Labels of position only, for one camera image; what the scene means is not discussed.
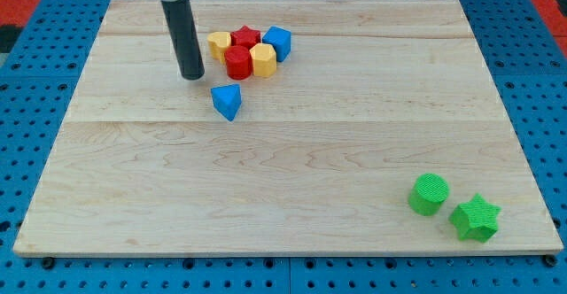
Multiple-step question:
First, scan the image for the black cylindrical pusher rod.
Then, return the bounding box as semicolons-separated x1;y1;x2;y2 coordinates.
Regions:
161;0;205;81

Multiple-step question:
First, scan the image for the blue triangle block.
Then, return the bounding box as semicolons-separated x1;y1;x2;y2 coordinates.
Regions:
210;84;242;121

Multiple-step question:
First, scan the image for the yellow heart block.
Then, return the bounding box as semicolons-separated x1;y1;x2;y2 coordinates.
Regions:
207;31;232;64

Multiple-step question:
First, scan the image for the red star block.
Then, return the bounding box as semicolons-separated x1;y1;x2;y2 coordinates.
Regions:
230;26;261;50

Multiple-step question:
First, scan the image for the red cylinder block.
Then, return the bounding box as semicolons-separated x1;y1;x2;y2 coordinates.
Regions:
224;45;252;80

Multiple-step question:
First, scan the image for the yellow hexagon block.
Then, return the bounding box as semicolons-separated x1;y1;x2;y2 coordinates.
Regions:
250;43;277;77

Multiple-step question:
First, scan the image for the blue cube block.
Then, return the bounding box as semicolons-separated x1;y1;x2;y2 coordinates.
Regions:
262;26;291;62

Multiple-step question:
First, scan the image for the light wooden board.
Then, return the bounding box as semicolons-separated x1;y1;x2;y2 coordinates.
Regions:
13;0;563;258

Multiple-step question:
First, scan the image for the green cylinder block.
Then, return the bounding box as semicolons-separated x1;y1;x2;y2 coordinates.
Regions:
408;173;450;216

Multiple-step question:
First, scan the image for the green star block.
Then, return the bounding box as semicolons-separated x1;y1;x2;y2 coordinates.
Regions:
448;193;501;243

